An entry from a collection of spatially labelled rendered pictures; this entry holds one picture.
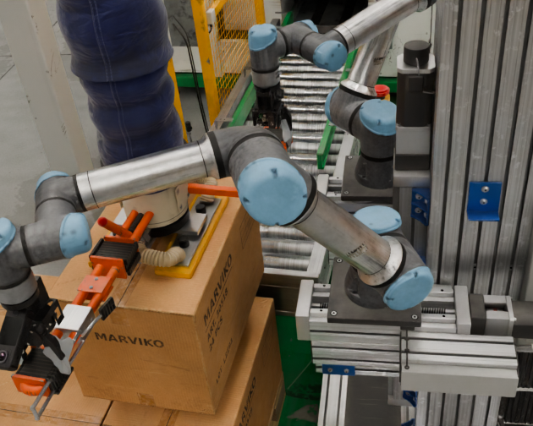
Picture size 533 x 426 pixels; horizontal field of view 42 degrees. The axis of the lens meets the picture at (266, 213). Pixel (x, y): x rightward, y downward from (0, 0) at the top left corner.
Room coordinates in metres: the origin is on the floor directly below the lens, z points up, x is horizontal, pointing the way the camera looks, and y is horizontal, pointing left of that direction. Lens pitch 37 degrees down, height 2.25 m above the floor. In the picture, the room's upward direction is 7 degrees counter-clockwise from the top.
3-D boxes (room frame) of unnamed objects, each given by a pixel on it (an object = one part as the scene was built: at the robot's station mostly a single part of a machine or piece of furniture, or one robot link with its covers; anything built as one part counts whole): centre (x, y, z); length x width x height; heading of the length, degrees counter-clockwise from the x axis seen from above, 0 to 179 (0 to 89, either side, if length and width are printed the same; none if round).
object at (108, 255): (1.27, 0.37, 1.20); 0.10 x 0.08 x 0.06; 72
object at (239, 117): (3.41, -0.02, 0.60); 1.60 x 0.10 x 0.09; 163
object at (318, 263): (2.89, -0.48, 0.50); 2.31 x 0.05 x 0.19; 163
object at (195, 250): (1.48, 0.20, 1.10); 0.34 x 0.10 x 0.05; 162
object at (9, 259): (0.96, 0.47, 1.50); 0.09 x 0.08 x 0.11; 101
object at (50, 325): (0.96, 0.47, 1.34); 0.09 x 0.08 x 0.12; 162
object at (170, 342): (1.53, 0.31, 0.87); 0.60 x 0.40 x 0.40; 163
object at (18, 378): (0.94, 0.49, 1.20); 0.08 x 0.07 x 0.05; 162
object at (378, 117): (1.72, -0.35, 1.20); 0.13 x 0.12 x 0.14; 29
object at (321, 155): (3.25, -0.53, 0.60); 1.60 x 0.10 x 0.09; 163
